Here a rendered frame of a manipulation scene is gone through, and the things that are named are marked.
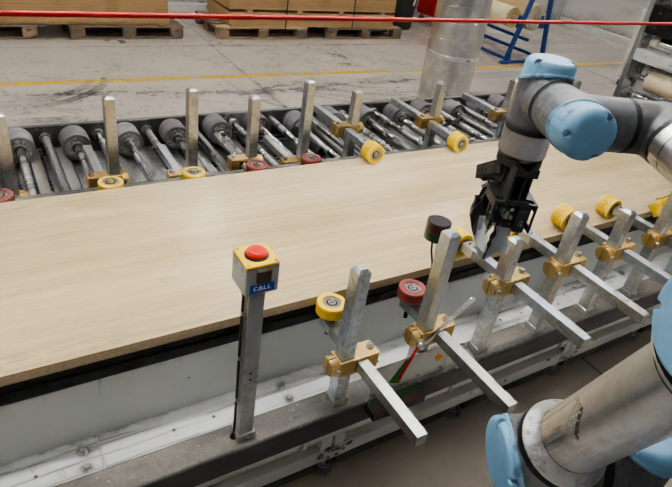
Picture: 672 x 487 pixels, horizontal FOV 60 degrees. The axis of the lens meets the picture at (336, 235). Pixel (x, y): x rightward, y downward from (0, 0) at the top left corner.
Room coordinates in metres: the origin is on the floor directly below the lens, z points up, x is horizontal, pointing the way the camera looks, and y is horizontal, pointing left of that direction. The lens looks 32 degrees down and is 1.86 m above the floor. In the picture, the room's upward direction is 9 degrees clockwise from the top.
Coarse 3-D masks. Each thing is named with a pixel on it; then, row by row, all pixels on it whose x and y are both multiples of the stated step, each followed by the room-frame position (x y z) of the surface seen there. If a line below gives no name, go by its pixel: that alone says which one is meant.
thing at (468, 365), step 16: (400, 304) 1.32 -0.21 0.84; (416, 320) 1.26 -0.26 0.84; (448, 336) 1.19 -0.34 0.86; (448, 352) 1.15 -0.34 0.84; (464, 352) 1.13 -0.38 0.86; (464, 368) 1.10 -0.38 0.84; (480, 368) 1.08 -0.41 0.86; (480, 384) 1.05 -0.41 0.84; (496, 384) 1.04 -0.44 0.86; (496, 400) 1.00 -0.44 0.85; (512, 400) 0.99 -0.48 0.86
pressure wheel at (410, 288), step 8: (408, 280) 1.35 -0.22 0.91; (416, 280) 1.35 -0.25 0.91; (400, 288) 1.30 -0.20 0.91; (408, 288) 1.31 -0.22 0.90; (416, 288) 1.32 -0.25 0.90; (424, 288) 1.32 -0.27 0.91; (400, 296) 1.29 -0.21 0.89; (408, 296) 1.28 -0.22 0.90; (416, 296) 1.28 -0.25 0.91; (416, 304) 1.28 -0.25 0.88
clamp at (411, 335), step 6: (438, 318) 1.24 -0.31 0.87; (414, 324) 1.20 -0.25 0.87; (438, 324) 1.22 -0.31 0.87; (450, 324) 1.23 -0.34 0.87; (408, 330) 1.18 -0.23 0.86; (414, 330) 1.18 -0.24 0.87; (420, 330) 1.18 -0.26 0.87; (432, 330) 1.19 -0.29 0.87; (444, 330) 1.21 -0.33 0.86; (450, 330) 1.22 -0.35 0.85; (408, 336) 1.18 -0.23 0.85; (414, 336) 1.16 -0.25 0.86; (420, 336) 1.17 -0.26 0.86; (426, 336) 1.17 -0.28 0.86; (408, 342) 1.17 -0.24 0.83; (414, 342) 1.16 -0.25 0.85; (432, 342) 1.19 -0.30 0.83
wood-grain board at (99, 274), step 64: (128, 192) 1.59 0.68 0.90; (192, 192) 1.65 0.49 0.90; (256, 192) 1.72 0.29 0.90; (320, 192) 1.80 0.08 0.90; (384, 192) 1.88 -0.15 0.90; (448, 192) 1.96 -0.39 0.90; (576, 192) 2.15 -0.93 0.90; (640, 192) 2.26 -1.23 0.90; (0, 256) 1.17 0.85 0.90; (64, 256) 1.21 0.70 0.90; (128, 256) 1.26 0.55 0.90; (192, 256) 1.30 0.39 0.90; (320, 256) 1.40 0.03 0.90; (384, 256) 1.46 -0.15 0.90; (0, 320) 0.94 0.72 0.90; (64, 320) 0.98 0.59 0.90; (128, 320) 1.01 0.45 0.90; (192, 320) 1.05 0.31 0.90; (0, 384) 0.79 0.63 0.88
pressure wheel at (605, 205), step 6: (600, 198) 1.99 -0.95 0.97; (606, 198) 1.98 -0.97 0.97; (612, 198) 1.97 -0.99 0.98; (600, 204) 1.97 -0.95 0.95; (606, 204) 1.96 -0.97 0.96; (612, 204) 1.95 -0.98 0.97; (618, 204) 1.97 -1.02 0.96; (600, 210) 1.96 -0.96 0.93; (606, 210) 1.94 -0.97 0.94; (612, 210) 1.96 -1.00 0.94; (606, 216) 1.94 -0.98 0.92; (612, 216) 1.96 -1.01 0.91
